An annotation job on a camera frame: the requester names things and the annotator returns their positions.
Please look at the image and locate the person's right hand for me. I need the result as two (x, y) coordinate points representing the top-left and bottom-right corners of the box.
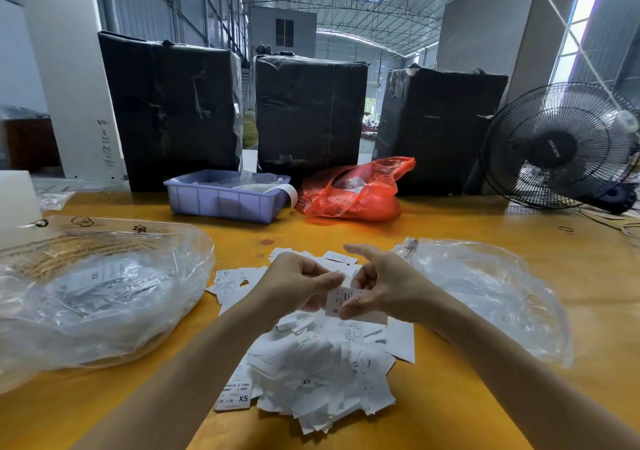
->
(339, 243), (455, 332)

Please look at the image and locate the red plastic bag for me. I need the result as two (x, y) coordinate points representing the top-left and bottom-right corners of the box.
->
(297, 155), (417, 222)

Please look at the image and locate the person's left hand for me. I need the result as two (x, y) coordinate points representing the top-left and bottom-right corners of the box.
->
(246, 251), (346, 330)

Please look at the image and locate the white foam box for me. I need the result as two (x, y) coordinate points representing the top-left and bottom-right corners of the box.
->
(0, 170), (43, 238)

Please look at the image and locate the large black wrapped bale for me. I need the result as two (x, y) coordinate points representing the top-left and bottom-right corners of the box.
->
(373, 65), (509, 196)
(97, 31), (244, 194)
(254, 53), (369, 184)

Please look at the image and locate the blue plastic bin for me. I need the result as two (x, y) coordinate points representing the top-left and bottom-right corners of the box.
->
(164, 169), (299, 226)

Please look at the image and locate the pile of white labels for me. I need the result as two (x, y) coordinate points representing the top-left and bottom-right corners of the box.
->
(207, 247), (416, 436)

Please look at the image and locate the person's left forearm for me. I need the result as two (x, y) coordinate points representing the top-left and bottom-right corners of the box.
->
(70, 305), (273, 450)

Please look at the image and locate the clear plastic bag black print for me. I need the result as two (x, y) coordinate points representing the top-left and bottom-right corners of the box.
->
(392, 237), (574, 368)

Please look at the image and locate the brown wooden cabinet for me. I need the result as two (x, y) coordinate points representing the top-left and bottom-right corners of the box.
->
(2, 117), (61, 174)

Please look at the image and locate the large clear bag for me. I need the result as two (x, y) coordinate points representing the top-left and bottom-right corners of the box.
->
(0, 214), (216, 394)

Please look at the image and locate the white paper label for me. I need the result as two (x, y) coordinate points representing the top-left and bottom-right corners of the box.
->
(325, 283), (363, 319)

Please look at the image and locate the black table fan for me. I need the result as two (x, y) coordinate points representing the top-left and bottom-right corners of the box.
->
(482, 82), (640, 216)

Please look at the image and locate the grey cabin with window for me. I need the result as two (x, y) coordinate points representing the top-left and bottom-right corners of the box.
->
(249, 5), (319, 60)

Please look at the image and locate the bundle of cables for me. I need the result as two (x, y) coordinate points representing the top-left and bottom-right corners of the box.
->
(575, 202), (640, 244)

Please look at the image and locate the white pillar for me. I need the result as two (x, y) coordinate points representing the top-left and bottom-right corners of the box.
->
(12, 0), (128, 184)

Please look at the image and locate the person's right forearm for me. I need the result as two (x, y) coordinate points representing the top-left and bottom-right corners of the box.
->
(430, 299), (640, 450)

